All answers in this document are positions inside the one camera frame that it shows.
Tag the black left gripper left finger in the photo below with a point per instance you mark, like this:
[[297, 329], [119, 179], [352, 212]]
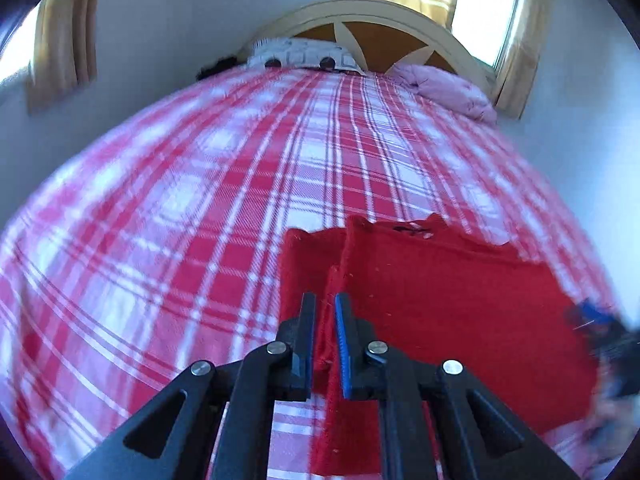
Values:
[[212, 421]]

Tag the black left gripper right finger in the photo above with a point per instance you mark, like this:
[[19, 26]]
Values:
[[436, 421]]

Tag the red knit embroidered sweater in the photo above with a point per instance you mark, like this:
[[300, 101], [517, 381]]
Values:
[[435, 293]]

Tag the person right hand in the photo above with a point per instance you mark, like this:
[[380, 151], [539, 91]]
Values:
[[613, 421]]

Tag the red white plaid bedspread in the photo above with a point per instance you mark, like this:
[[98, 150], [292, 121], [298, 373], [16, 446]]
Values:
[[159, 244]]

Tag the pink folded blanket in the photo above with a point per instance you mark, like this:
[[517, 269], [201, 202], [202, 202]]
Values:
[[445, 89]]

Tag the yellow curtain right panel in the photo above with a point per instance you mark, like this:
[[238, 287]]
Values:
[[516, 75]]

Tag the bright back window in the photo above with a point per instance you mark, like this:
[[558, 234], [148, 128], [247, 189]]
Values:
[[484, 28]]

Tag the dark object beside bed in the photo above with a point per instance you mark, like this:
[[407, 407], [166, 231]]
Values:
[[220, 66]]

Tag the cream wooden headboard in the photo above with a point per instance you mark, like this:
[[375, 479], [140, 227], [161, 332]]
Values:
[[378, 34]]

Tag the yellow side window curtain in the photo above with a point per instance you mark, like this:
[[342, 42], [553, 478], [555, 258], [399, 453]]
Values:
[[64, 58]]

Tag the grey patterned pillow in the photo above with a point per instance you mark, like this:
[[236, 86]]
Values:
[[310, 54]]

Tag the side window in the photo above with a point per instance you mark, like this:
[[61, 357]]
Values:
[[17, 54]]

